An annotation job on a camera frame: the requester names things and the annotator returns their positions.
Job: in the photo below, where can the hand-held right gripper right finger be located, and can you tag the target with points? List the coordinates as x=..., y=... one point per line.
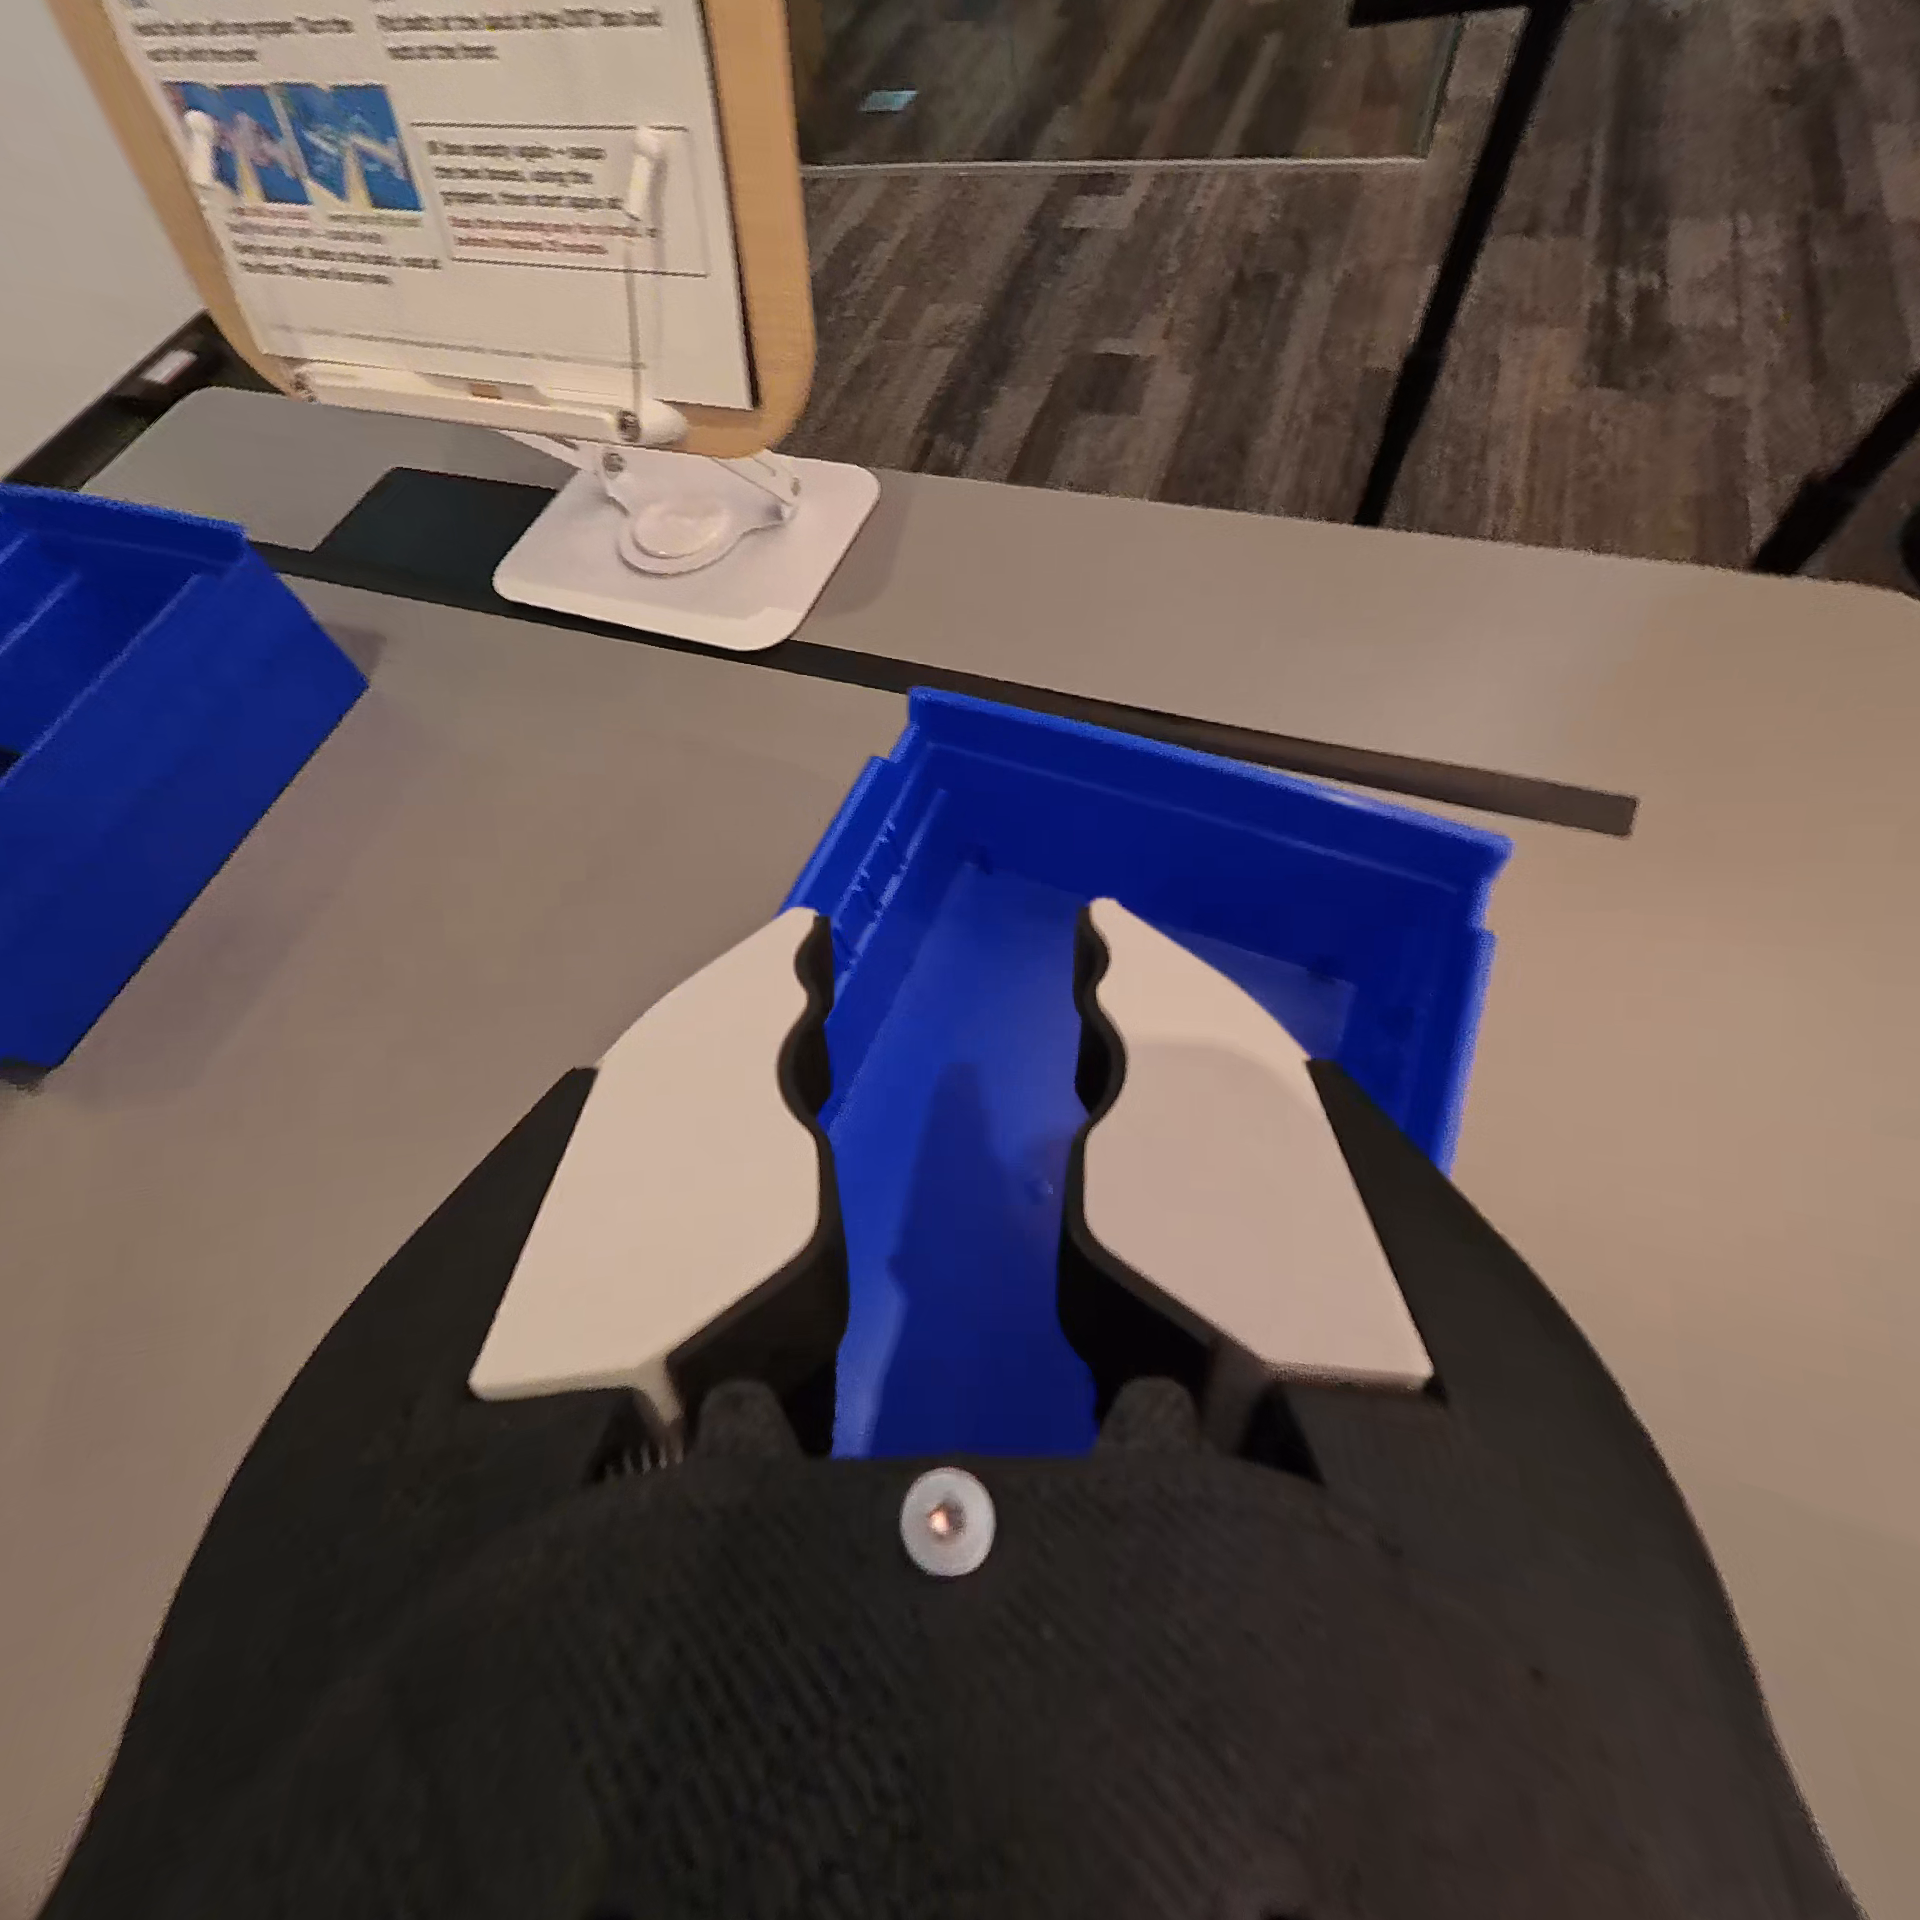
x=1245, y=1184

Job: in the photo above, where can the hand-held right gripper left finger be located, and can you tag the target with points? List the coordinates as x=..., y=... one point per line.
x=677, y=1184

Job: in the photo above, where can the blue plastic bin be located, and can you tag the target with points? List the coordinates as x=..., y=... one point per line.
x=151, y=781
x=962, y=1201

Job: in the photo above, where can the black desk mat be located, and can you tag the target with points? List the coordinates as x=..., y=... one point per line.
x=437, y=526

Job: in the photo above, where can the printed paper sheet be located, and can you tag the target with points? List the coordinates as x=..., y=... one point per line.
x=527, y=315

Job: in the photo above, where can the black framed display stand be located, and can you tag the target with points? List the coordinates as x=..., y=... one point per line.
x=1464, y=256
x=1838, y=484

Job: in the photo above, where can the wooden document stand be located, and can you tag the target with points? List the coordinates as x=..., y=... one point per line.
x=773, y=225

